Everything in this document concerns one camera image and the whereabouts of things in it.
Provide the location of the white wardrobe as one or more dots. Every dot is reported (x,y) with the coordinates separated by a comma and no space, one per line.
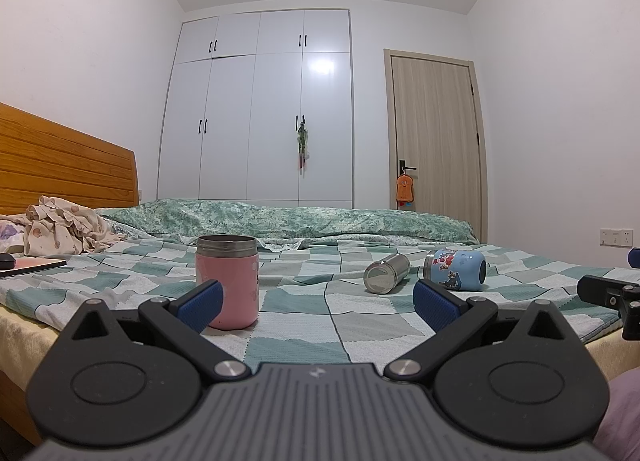
(250,116)

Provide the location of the yellow bed sheet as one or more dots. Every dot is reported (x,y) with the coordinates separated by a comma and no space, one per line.
(25,341)

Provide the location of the light wooden door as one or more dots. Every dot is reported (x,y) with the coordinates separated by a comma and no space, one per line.
(435,141)

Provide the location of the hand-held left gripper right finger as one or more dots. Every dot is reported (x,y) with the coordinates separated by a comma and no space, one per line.
(434,306)

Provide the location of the green hanging ornament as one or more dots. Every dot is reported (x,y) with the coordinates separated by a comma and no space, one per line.
(302,141)

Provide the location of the flat pink tablet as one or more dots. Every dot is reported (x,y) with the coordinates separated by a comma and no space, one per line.
(35,266)

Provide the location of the white wall socket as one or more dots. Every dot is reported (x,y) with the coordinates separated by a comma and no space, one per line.
(616,237)

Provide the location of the wooden bed headboard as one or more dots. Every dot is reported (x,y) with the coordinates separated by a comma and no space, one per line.
(65,166)

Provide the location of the small plain steel cup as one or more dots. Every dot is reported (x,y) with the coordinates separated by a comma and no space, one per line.
(385,275)

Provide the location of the pink steel-rimmed cup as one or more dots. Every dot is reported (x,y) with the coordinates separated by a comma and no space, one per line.
(235,286)

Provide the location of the orange hanging toy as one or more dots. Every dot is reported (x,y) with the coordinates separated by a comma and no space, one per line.
(404,191)

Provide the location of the purple printed pillow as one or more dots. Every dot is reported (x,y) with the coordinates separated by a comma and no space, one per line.
(10,233)

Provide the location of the black computer mouse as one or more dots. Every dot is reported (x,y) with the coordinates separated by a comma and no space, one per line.
(6,260)

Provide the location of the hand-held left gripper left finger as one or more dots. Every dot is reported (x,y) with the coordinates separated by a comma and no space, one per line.
(202,305)

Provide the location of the green floral quilt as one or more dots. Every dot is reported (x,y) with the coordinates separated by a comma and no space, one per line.
(300,221)

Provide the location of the cream patterned clothes pile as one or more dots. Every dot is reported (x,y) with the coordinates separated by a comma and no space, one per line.
(65,226)

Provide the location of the person's pink clothing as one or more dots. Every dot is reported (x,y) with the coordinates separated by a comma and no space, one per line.
(625,421)

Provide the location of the green checked blanket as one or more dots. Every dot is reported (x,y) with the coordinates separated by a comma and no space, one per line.
(300,321)

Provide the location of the blue cartoon print cup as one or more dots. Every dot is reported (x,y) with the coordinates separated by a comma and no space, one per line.
(460,271)

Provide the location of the wooden bed side rail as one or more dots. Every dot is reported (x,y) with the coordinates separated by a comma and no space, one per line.
(17,406)

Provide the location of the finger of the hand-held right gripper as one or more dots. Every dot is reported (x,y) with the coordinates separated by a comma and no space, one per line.
(600,291)
(635,257)

